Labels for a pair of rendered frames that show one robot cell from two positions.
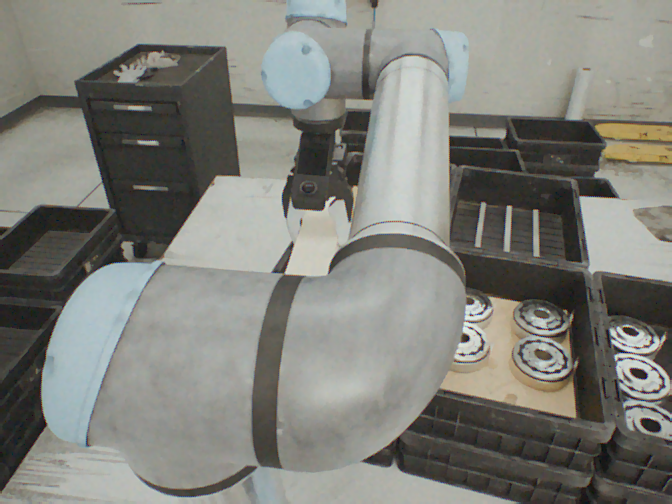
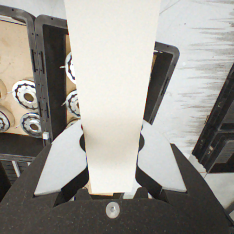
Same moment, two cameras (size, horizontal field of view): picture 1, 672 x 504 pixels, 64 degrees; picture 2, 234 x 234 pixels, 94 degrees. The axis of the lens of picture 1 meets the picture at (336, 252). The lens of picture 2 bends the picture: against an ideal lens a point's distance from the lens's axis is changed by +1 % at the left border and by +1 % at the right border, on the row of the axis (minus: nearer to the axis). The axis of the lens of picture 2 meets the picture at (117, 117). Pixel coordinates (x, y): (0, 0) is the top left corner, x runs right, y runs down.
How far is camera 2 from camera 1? 72 cm
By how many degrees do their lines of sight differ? 27
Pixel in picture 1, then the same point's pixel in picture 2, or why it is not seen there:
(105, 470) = (211, 22)
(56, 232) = (223, 162)
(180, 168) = not seen: hidden behind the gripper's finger
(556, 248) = (8, 169)
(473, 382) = (21, 70)
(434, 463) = not seen: hidden behind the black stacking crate
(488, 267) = (22, 149)
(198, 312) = not seen: outside the picture
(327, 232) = (99, 133)
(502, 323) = (18, 117)
